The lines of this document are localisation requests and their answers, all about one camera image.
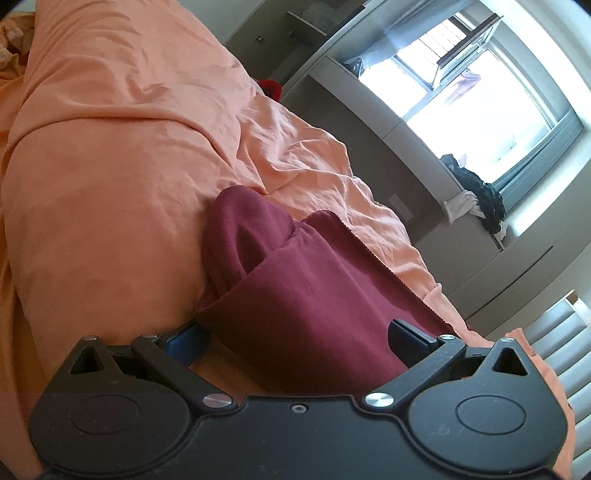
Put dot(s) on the grey padded headboard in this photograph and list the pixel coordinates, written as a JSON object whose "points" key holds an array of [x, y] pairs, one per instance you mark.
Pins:
{"points": [[561, 336]]}

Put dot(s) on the left grey curtain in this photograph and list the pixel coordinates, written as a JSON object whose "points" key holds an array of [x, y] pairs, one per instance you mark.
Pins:
{"points": [[383, 49]]}

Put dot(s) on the white garment on sill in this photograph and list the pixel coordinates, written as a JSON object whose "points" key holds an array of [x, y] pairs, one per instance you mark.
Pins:
{"points": [[488, 208]]}

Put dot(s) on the window with open sash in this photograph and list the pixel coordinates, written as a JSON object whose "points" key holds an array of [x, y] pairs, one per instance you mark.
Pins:
{"points": [[480, 108]]}

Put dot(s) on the patterned fabric at bed edge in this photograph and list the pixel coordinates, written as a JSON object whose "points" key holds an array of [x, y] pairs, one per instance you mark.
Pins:
{"points": [[12, 38]]}

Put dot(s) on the orange duvet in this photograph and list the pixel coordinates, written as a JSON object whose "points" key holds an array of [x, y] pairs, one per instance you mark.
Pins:
{"points": [[130, 117]]}

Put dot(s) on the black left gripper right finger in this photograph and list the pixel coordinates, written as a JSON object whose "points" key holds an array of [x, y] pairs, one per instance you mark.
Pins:
{"points": [[428, 360]]}

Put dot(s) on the grey curtain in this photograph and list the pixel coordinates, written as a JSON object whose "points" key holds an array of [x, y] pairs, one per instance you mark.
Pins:
{"points": [[520, 179], [383, 49]]}

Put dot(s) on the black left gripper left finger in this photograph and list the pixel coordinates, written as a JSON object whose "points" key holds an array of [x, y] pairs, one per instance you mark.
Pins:
{"points": [[167, 359]]}

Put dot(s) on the grey window seat cabinet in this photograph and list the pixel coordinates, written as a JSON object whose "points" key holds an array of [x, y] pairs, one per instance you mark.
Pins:
{"points": [[383, 150]]}

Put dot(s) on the purple garment hanging outside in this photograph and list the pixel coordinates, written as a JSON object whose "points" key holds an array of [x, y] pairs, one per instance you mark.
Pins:
{"points": [[467, 81]]}

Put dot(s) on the dark clothes pile on sill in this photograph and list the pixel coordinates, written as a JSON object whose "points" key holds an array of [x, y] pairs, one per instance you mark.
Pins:
{"points": [[468, 179]]}

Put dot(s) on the maroon garment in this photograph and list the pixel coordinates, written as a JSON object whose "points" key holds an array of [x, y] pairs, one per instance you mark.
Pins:
{"points": [[304, 303]]}

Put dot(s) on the open grey wardrobe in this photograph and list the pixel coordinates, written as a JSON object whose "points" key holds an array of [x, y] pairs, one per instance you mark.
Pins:
{"points": [[280, 36]]}

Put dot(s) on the tall grey cabinet right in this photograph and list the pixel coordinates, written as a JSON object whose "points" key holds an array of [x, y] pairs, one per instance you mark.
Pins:
{"points": [[488, 285]]}

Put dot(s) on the red object beside bed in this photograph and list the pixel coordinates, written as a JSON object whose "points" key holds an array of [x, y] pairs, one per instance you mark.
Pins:
{"points": [[271, 89]]}

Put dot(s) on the white wall socket plate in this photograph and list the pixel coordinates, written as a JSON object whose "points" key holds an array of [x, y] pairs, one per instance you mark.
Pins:
{"points": [[402, 210]]}

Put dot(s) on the right grey curtain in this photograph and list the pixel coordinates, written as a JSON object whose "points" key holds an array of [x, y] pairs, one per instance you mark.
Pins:
{"points": [[520, 179]]}

